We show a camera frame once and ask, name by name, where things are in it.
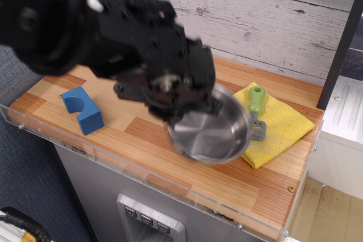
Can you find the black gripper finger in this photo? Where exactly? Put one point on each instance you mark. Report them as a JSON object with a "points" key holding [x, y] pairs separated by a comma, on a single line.
{"points": [[165, 113]]}

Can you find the stainless steel pot with handle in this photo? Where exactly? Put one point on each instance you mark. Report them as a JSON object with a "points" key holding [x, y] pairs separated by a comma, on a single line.
{"points": [[210, 138]]}

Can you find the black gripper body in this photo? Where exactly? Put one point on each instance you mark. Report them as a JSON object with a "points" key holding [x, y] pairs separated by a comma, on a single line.
{"points": [[152, 60]]}

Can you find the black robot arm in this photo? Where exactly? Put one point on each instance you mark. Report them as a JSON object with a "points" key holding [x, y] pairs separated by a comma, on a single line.
{"points": [[53, 36]]}

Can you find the blue wooden arch block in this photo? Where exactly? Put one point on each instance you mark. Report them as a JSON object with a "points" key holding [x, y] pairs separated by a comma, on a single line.
{"points": [[78, 101]]}

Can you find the silver button panel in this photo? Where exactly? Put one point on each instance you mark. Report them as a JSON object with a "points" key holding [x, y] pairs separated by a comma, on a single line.
{"points": [[145, 223]]}

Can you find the clear acrylic table guard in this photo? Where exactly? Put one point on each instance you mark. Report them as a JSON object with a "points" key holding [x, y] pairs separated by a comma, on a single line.
{"points": [[135, 143]]}

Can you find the yellow folded cloth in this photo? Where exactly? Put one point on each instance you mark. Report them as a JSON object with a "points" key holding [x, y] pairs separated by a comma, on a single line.
{"points": [[285, 126]]}

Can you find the white plastic box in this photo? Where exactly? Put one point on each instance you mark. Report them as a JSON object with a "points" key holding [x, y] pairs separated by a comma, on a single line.
{"points": [[336, 160]]}

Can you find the grey cabinet front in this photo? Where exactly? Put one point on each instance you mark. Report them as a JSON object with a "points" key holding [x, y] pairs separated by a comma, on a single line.
{"points": [[97, 187]]}

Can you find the green handled grey spatula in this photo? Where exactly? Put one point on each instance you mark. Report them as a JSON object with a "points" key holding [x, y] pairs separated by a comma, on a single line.
{"points": [[256, 96]]}

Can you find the dark right vertical post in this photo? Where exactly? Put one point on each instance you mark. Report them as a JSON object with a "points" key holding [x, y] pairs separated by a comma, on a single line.
{"points": [[340, 55]]}

